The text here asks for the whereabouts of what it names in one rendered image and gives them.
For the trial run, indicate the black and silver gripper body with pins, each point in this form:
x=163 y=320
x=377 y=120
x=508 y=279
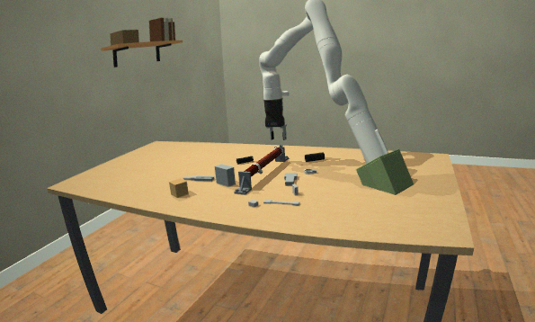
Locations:
x=273 y=106

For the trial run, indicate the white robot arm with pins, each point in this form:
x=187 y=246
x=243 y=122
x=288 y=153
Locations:
x=358 y=115

